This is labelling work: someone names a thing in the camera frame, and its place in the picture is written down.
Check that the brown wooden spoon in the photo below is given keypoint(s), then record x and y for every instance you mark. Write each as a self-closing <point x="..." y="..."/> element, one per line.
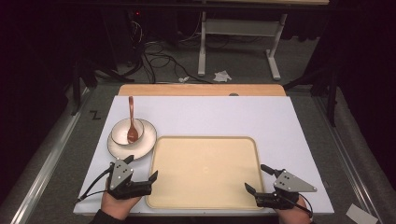
<point x="132" y="133"/>

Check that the white table mat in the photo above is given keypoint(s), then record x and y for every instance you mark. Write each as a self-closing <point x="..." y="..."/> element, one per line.
<point x="218" y="115"/>

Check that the white metal desk frame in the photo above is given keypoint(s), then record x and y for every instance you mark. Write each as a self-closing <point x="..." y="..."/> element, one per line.
<point x="239" y="27"/>

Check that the flat white paper sheet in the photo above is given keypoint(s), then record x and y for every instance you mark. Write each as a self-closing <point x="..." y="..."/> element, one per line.
<point x="361" y="215"/>

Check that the small crumpled white paper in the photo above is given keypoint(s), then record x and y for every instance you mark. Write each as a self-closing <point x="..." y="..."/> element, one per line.
<point x="183" y="79"/>

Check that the small grey round knob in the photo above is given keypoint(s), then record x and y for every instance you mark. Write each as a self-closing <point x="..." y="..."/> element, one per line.
<point x="233" y="94"/>

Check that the person's left hand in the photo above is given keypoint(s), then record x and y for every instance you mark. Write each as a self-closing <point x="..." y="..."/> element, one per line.
<point x="118" y="205"/>

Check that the white round plate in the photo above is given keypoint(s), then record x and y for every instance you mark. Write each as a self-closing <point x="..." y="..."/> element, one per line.
<point x="147" y="140"/>

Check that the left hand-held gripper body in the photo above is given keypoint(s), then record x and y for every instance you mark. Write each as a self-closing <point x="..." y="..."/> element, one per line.
<point x="120" y="175"/>

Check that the small white bowl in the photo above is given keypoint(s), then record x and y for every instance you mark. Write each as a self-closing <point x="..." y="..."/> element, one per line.
<point x="120" y="133"/>

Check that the beige plastic tray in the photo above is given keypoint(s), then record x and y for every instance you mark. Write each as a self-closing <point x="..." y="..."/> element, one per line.
<point x="202" y="174"/>

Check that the person's right hand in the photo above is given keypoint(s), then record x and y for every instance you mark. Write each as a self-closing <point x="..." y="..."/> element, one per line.
<point x="292" y="214"/>

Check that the aluminium floor rail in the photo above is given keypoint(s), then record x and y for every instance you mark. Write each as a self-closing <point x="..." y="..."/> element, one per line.
<point x="348" y="174"/>
<point x="46" y="161"/>

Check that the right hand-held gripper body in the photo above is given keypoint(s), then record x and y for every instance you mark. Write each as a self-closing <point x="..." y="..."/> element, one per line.
<point x="291" y="183"/>

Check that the large crumpled white paper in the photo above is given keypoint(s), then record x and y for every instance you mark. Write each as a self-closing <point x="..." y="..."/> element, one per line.
<point x="222" y="76"/>

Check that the black metal stand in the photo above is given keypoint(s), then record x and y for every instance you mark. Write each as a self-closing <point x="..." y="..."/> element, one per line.
<point x="332" y="93"/>
<point x="76" y="87"/>

